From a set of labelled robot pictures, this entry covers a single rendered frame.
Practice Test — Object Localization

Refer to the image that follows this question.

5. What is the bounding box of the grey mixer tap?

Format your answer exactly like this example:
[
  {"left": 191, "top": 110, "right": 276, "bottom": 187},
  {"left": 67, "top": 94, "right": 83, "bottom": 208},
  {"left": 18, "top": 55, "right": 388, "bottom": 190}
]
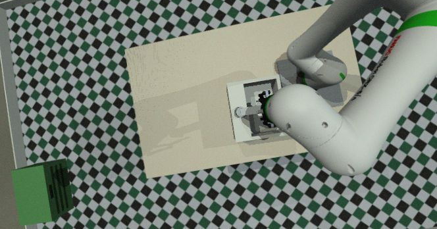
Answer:
[{"left": 234, "top": 105, "right": 261, "bottom": 117}]

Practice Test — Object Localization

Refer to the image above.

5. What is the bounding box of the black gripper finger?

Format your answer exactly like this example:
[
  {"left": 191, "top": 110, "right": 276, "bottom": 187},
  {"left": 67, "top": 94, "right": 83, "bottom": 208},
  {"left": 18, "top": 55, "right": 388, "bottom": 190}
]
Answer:
[
  {"left": 259, "top": 116, "right": 276, "bottom": 128},
  {"left": 256, "top": 90, "right": 270, "bottom": 104}
]

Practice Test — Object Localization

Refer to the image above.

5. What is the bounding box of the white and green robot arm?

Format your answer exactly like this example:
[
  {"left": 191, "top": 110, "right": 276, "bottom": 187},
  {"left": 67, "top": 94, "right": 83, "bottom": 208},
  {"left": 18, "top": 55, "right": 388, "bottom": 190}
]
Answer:
[{"left": 257, "top": 0, "right": 437, "bottom": 176}]

